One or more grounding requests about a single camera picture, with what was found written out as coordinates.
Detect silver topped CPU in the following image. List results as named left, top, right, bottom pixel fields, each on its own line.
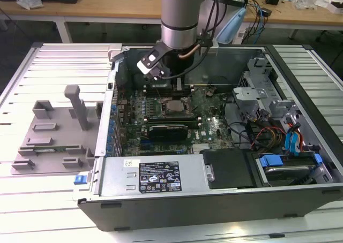
left=166, top=100, right=186, bottom=113

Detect CPU socket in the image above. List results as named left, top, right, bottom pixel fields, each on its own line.
left=160, top=96, right=192, bottom=117

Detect copper coloured tube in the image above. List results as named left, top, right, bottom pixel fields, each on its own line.
left=178, top=44, right=200, bottom=59

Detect black RAM slot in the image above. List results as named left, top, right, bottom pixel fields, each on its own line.
left=144, top=119, right=201, bottom=124
left=146, top=91, right=194, bottom=97
left=144, top=115, right=200, bottom=120

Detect white power strip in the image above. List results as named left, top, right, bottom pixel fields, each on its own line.
left=232, top=28, right=246, bottom=45

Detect black graphics card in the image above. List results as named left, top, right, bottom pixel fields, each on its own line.
left=147, top=124, right=188, bottom=141

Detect green motherboard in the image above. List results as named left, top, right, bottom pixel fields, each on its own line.
left=115, top=85, right=234, bottom=157

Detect silver metal drive cage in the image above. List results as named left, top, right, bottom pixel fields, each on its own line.
left=232, top=57, right=303, bottom=126

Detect silver chipset heatsink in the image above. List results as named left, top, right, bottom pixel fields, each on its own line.
left=192, top=143, right=213, bottom=154

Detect black plastic shroud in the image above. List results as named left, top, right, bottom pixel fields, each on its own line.
left=200, top=149, right=255, bottom=190

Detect silver power supply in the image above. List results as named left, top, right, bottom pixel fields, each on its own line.
left=99, top=156, right=208, bottom=198

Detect hard disk in blue carrier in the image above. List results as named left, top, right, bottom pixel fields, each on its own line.
left=256, top=153, right=322, bottom=186

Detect grey plastic parts rack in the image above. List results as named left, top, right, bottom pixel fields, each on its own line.
left=10, top=85, right=105, bottom=176

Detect black open PC case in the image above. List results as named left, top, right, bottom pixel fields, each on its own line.
left=72, top=43, right=343, bottom=232

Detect green RAM stick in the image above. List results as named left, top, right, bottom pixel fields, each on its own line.
left=34, top=146, right=68, bottom=154

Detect crumpled white paper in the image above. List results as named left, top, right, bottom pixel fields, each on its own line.
left=16, top=0, right=44, bottom=10

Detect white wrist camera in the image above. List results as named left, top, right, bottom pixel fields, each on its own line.
left=136, top=47, right=167, bottom=81

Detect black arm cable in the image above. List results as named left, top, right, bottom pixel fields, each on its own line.
left=156, top=0, right=228, bottom=80

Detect yellow wire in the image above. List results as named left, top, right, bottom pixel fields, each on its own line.
left=270, top=132, right=282, bottom=148

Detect blue flat wire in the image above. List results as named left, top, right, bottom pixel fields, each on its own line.
left=290, top=122, right=303, bottom=155
left=285, top=132, right=294, bottom=155

